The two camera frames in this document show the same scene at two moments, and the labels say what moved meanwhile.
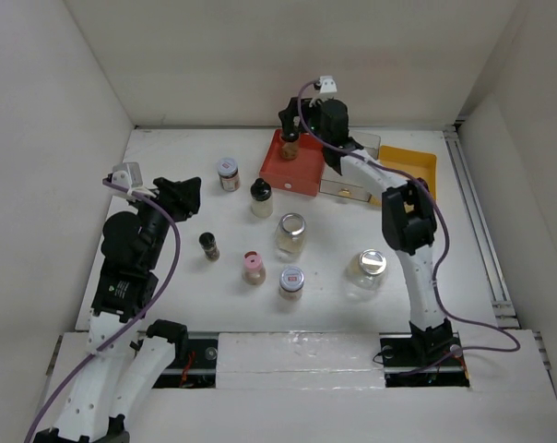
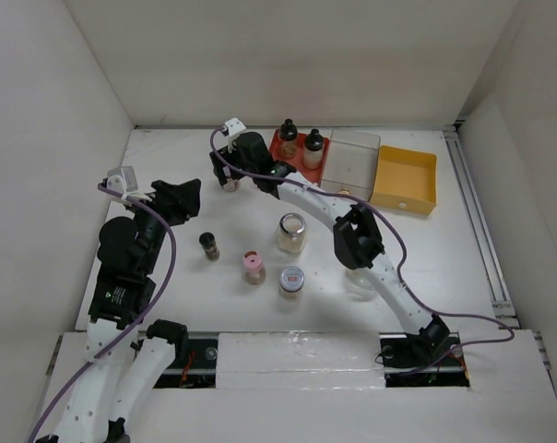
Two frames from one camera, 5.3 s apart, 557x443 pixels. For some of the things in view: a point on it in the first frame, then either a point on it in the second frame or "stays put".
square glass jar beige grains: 290,233 stays put
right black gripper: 288,114 to 228,155
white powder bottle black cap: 261,203 to 313,149
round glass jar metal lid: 366,275 stays put
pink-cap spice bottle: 254,271 stays put
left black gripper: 185,189 stays put
